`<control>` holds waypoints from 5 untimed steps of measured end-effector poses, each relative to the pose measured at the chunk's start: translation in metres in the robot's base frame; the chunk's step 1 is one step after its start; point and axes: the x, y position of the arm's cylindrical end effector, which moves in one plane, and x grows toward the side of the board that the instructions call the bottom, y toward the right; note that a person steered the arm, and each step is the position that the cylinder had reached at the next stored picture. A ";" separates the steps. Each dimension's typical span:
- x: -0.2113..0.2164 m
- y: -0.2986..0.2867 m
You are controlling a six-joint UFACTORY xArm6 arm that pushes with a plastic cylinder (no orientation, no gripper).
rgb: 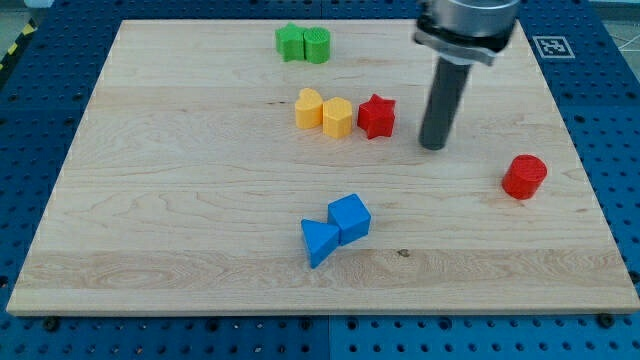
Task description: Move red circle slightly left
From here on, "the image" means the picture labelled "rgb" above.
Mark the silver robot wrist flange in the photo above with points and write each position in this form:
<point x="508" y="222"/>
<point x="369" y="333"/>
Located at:
<point x="465" y="32"/>

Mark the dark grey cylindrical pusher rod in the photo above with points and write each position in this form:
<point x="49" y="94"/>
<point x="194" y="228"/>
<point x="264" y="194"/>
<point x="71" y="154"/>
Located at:
<point x="446" y="91"/>

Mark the red star block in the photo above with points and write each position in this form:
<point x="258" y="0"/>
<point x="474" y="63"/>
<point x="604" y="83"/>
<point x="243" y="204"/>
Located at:
<point x="377" y="116"/>

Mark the white fiducial marker tag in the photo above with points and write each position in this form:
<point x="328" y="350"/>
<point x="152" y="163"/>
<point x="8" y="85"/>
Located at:
<point x="553" y="47"/>

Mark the yellow hexagon block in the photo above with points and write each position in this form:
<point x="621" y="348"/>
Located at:
<point x="337" y="117"/>

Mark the red cylinder block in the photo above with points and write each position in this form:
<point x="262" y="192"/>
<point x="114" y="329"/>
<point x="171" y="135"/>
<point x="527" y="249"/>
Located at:
<point x="524" y="176"/>

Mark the green cylinder block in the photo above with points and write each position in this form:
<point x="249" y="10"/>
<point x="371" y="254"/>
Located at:
<point x="317" y="45"/>

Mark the yellow heart block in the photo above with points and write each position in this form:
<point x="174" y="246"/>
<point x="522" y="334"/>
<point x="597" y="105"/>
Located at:
<point x="308" y="109"/>

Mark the green star block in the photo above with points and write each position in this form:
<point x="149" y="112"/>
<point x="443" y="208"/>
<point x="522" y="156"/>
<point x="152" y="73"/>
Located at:
<point x="289" y="41"/>

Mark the blue cube block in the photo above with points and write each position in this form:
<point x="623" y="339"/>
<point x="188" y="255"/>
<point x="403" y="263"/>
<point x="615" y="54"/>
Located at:
<point x="352" y="218"/>

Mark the blue triangle block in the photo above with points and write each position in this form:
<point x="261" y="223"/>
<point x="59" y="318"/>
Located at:
<point x="321" y="239"/>

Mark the light wooden board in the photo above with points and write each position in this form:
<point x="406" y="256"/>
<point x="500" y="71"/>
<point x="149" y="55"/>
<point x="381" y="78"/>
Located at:
<point x="187" y="180"/>

